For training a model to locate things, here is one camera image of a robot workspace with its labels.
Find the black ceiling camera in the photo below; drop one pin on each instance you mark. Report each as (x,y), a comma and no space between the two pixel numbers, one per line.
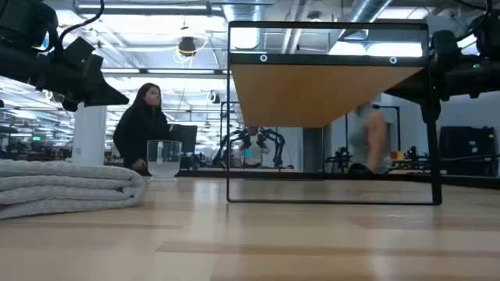
(186,46)
(214,97)

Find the person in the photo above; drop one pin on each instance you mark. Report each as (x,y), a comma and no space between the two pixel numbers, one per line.
(367,136)
(136,129)

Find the white pillar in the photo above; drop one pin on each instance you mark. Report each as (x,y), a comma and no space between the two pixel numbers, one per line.
(89,136)

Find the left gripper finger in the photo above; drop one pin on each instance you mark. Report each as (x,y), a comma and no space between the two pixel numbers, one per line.
(113,95)

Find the clear plastic cup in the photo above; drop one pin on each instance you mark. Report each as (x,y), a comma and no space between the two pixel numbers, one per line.
(164,168)

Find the wooden shelf with black frame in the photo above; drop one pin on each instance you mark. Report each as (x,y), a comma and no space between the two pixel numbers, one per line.
(312,89)

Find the black equipment cabinet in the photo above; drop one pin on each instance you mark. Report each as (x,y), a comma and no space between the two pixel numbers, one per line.
(466,150)

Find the orange mug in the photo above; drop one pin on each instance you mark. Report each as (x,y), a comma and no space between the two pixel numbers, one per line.
(396,155)

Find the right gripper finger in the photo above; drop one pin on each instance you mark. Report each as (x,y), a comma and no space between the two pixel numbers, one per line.
(414,87)

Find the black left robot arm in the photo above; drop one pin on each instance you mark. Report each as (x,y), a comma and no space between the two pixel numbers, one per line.
(15,58)

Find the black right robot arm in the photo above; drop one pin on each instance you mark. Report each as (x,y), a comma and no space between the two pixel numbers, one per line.
(490,35)

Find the black background robot arm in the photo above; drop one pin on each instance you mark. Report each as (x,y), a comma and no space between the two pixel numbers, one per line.
(273,146)
(230,146)

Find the black laptop screen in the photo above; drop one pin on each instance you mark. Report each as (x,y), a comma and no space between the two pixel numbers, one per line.
(185,138)

